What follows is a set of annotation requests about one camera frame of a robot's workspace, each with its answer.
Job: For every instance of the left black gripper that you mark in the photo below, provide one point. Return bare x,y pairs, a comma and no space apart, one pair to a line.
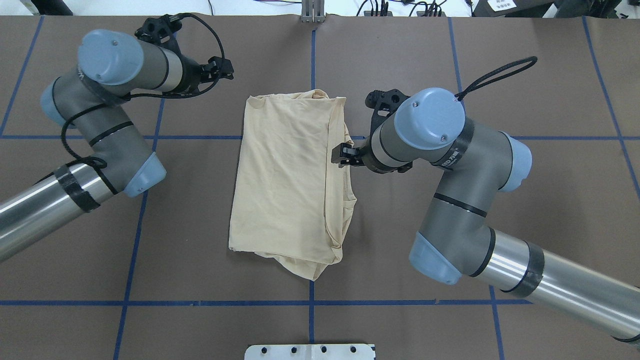
190,74

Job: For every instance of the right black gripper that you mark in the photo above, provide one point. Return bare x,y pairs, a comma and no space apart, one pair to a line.
363,157

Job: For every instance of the beige long-sleeve printed shirt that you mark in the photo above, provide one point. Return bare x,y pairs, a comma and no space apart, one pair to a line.
291,203

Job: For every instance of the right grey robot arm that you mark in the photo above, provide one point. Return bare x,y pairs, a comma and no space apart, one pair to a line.
454,240

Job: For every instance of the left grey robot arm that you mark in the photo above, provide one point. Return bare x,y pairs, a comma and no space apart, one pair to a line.
110,155

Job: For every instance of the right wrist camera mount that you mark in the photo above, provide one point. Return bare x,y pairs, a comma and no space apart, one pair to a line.
384,103

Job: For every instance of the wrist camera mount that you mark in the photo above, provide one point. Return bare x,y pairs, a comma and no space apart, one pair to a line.
157,29
384,103

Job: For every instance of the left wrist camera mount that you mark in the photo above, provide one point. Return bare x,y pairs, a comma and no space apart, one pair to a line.
157,29

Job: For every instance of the aluminium frame post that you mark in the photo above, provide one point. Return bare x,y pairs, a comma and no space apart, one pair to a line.
313,11

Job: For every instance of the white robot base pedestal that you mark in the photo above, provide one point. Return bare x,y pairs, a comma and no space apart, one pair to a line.
326,351

